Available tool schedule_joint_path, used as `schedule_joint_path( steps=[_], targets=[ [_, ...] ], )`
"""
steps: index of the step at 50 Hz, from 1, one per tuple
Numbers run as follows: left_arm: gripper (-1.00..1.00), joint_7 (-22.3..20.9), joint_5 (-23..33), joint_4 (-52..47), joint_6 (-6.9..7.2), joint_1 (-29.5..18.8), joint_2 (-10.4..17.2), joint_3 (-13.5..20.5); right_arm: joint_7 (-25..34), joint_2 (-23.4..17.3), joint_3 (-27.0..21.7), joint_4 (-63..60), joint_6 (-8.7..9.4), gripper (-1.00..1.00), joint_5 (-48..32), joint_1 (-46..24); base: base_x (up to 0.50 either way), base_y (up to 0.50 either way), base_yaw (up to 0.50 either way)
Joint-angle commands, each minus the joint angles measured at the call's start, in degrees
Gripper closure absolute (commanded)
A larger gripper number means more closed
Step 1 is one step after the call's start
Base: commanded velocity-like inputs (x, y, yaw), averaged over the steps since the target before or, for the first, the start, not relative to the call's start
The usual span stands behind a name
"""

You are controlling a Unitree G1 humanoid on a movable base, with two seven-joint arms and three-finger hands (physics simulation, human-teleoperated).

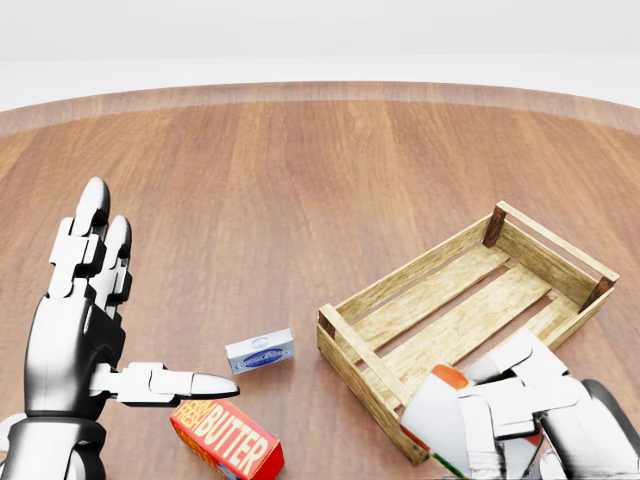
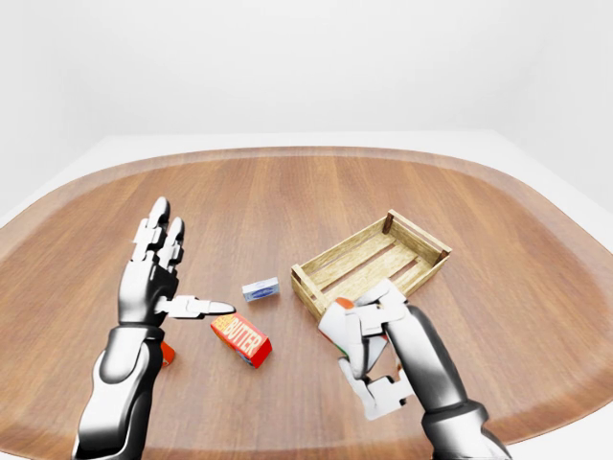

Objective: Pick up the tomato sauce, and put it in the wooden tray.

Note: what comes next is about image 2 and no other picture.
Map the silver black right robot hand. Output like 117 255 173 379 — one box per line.
338 279 469 422

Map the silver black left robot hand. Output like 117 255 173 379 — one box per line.
118 196 237 329

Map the wooden slat tray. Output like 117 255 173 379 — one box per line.
289 208 453 323

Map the red butter box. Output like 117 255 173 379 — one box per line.
210 312 273 370

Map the small blue white box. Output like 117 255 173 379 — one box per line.
241 276 282 304

